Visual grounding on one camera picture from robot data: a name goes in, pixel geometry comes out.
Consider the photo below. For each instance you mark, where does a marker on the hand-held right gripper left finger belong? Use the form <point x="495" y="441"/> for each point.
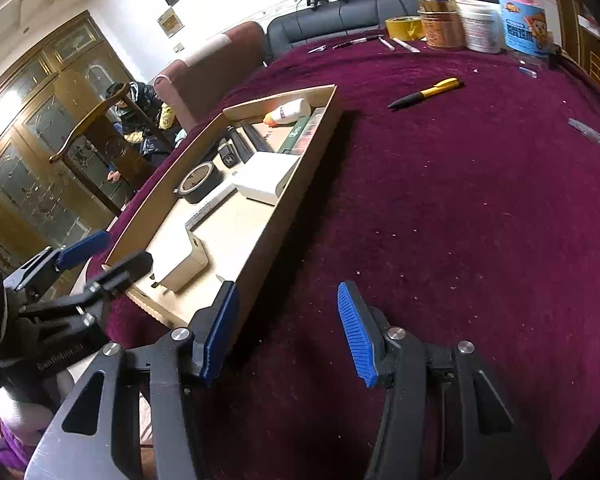
<point x="220" y="332"/>

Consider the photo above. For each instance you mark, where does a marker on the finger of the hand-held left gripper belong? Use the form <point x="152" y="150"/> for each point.
<point x="80" y="251"/>
<point x="125" y="271"/>

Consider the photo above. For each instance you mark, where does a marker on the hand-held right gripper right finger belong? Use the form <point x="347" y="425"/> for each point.
<point x="357" y="335"/>

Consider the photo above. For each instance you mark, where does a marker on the small white charger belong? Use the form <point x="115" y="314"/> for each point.
<point x="185" y="260"/>

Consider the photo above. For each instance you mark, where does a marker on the grey tape roll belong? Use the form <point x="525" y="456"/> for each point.
<point x="190" y="195"/>

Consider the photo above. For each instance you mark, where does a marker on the cardboard box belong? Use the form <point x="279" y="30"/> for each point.
<point x="275" y="230"/>

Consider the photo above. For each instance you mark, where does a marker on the large white charger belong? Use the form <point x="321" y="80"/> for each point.
<point x="265" y="175"/>

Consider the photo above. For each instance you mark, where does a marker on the white glue bottle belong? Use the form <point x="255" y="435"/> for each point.
<point x="292" y="110"/>

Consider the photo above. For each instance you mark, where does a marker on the person's left forearm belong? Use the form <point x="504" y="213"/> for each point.
<point x="25" y="420"/>

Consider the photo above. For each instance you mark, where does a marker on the wooden chair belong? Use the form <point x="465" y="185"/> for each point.
<point x="85" y="130"/>

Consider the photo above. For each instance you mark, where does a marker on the maroon tablecloth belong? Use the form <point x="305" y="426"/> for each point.
<point x="430" y="210"/>

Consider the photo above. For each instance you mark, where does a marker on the wooden glass cabinet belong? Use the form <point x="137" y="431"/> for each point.
<point x="30" y="110"/>

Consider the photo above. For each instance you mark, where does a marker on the brown upholstered chair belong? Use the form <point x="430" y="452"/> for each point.
<point x="220" y="75"/>

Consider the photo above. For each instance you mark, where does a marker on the yellow black pen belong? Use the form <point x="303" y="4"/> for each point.
<point x="435" y="90"/>

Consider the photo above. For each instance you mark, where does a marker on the metal tweezers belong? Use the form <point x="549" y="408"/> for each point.
<point x="317" y="49"/>

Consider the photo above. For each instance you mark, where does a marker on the black marker pen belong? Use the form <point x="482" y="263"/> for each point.
<point x="357" y="42"/>

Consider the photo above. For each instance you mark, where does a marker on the short white stick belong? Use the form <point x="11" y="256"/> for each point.
<point x="386" y="43"/>

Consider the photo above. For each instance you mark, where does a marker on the long white stick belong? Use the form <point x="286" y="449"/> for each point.
<point x="406" y="45"/>

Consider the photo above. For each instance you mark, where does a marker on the yellow tape roll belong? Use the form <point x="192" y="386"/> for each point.
<point x="402" y="29"/>

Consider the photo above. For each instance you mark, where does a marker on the black leather sofa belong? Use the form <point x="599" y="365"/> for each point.
<point x="330" y="25"/>

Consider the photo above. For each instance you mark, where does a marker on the small clear plastic piece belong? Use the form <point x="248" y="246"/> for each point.
<point x="527" y="71"/>

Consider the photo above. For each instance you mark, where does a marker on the brown label jar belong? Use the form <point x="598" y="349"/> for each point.
<point x="442" y="32"/>

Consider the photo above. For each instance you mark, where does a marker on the white plastic jar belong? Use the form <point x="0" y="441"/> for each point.
<point x="480" y="27"/>

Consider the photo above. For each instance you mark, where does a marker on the blue label clear jar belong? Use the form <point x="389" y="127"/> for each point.
<point x="525" y="25"/>

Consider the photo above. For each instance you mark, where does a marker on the yellow wall plaque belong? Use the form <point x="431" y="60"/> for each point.
<point x="170" y="21"/>

